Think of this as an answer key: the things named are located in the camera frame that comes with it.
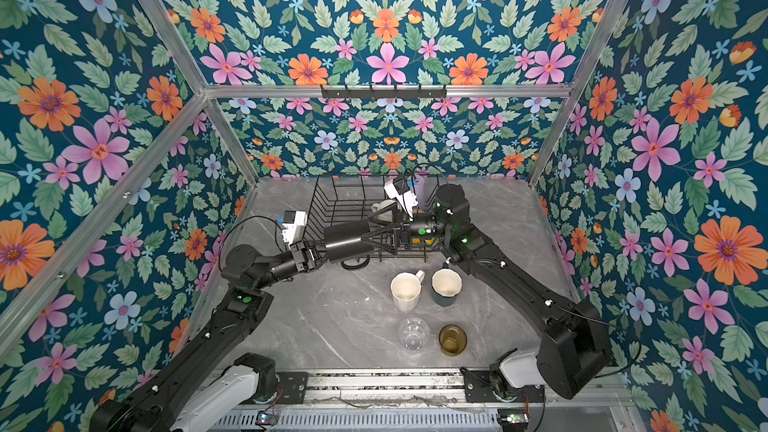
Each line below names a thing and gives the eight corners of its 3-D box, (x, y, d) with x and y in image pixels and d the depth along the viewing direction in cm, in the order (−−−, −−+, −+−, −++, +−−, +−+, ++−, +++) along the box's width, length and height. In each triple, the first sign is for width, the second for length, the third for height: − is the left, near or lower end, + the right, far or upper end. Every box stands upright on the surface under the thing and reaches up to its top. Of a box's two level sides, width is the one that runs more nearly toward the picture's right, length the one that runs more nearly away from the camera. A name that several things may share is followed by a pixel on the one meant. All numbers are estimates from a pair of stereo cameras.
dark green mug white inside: (430, 309, 88) (433, 295, 80) (429, 279, 94) (431, 263, 86) (458, 309, 88) (463, 295, 80) (455, 279, 94) (459, 263, 86)
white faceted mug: (389, 308, 88) (387, 294, 80) (397, 281, 94) (396, 265, 86) (416, 314, 87) (416, 301, 79) (421, 286, 93) (423, 270, 85)
